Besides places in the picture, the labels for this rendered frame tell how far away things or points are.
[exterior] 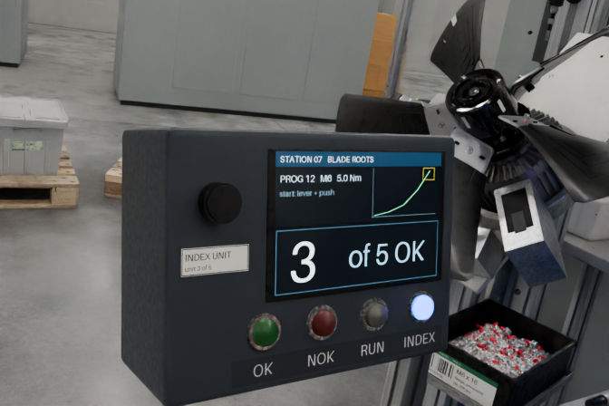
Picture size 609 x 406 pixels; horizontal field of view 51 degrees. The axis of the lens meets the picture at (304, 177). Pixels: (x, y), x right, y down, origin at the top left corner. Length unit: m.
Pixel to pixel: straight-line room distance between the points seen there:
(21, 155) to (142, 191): 3.35
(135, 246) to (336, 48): 6.55
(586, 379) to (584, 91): 0.91
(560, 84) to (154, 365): 1.32
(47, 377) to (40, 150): 1.72
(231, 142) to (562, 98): 1.23
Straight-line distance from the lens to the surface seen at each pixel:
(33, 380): 2.39
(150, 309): 0.47
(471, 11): 1.52
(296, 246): 0.47
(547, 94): 1.62
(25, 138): 3.79
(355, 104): 1.45
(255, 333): 0.47
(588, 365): 2.11
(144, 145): 0.47
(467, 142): 1.27
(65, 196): 3.78
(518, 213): 1.24
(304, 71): 6.92
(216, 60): 6.66
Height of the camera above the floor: 1.35
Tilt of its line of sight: 16 degrees down
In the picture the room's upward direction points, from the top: 9 degrees clockwise
